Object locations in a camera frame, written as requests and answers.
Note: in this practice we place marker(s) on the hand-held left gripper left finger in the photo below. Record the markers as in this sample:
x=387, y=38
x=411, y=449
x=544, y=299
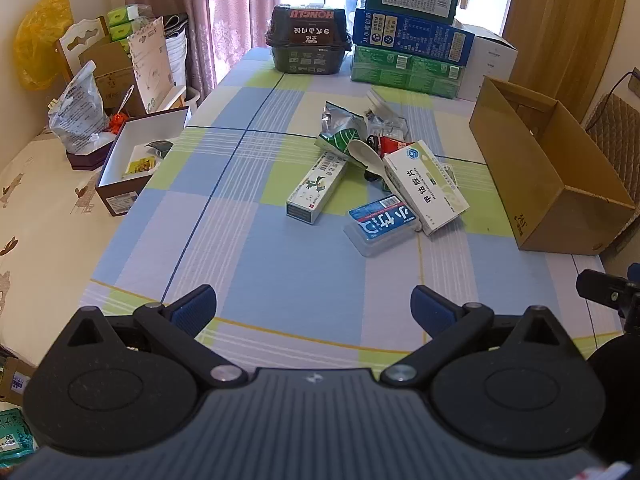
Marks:
x=192, y=307

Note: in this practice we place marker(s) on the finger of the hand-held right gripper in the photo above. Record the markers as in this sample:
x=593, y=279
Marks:
x=605, y=292

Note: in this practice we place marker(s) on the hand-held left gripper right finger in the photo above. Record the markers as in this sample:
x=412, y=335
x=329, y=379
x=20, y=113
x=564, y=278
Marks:
x=432, y=307

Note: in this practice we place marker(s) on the brown cardboard box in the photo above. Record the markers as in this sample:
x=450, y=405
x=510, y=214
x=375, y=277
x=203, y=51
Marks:
x=550, y=180

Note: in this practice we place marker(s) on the plaid cloth covered desktop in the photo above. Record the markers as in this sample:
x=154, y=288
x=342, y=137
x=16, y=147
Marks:
x=280, y=270

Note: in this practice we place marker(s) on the blue label plastic case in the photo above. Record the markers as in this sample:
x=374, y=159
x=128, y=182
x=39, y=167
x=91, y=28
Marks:
x=382, y=225

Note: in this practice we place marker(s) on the yellow and green packet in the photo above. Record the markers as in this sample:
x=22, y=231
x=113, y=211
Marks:
x=142, y=162

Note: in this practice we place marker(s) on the white plastic spoon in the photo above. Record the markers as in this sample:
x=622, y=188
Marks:
x=367, y=157

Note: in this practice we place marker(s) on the long white and green box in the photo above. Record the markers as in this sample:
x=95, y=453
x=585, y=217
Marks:
x=315, y=192

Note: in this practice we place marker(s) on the red candy packet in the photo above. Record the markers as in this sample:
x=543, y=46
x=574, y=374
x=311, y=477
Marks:
x=391, y=145

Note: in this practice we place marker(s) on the brown quilted chair cushion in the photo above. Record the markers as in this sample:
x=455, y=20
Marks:
x=617, y=125

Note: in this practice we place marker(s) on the dark maroon box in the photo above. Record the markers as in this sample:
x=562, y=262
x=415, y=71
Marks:
x=87, y=160

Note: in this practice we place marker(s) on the open white gift box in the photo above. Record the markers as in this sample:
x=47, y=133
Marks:
x=150, y=127

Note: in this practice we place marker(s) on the small cardboard piece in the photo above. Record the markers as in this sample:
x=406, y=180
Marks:
x=15, y=380

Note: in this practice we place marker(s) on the orange toy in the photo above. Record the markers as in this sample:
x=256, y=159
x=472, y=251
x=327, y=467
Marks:
x=117, y=122

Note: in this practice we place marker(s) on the silver and green foil pouch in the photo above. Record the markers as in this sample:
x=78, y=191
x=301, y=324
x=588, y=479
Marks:
x=340, y=127

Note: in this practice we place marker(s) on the green printed packet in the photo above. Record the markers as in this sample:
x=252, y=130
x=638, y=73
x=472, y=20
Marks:
x=15, y=437

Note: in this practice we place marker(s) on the clear printed plastic bag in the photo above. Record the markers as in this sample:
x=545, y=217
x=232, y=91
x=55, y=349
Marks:
x=77, y=110

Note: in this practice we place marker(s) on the green wrapped carton pack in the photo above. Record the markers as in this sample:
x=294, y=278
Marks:
x=400, y=72

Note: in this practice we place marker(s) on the brown carton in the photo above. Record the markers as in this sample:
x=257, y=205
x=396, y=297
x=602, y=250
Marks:
x=110, y=67

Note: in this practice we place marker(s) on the white paper bags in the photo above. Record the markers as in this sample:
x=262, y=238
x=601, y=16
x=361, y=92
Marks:
x=176, y=47

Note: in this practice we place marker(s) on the blue box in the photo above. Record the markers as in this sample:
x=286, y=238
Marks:
x=410, y=35

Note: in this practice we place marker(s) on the green tissue pack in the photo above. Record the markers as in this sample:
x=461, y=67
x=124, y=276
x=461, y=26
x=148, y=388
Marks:
x=120, y=23
x=120, y=33
x=125, y=11

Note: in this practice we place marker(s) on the black instant noodle bowl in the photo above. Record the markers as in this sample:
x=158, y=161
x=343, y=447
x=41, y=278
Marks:
x=307, y=35

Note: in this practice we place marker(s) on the pink curtain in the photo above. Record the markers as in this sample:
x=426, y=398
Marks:
x=215, y=10

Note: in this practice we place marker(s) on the yellow plastic bag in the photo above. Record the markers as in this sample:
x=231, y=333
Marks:
x=40, y=40

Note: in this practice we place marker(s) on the wooden frame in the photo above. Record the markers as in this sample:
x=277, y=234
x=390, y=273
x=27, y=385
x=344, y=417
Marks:
x=172, y=97

